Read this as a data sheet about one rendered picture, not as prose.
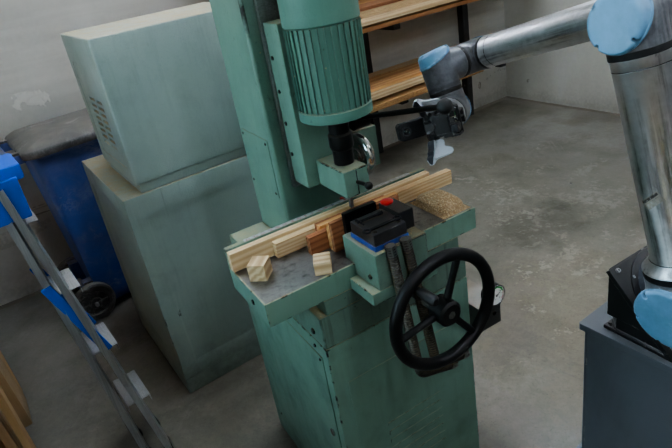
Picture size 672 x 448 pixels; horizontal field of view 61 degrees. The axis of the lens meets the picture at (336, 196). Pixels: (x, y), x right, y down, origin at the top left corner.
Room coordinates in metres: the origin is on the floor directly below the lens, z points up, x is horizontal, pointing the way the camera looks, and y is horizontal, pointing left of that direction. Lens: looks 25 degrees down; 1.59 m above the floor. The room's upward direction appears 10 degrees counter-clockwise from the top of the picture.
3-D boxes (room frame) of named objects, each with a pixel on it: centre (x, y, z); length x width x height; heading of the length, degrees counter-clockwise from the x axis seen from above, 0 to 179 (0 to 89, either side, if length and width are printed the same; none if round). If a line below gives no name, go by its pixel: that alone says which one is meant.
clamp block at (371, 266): (1.13, -0.09, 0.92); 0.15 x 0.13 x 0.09; 117
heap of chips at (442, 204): (1.34, -0.26, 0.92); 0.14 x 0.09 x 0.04; 27
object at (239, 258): (1.32, 0.01, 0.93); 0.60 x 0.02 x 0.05; 117
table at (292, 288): (1.21, -0.05, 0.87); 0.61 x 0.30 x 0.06; 117
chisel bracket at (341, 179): (1.34, -0.03, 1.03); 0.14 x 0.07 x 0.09; 27
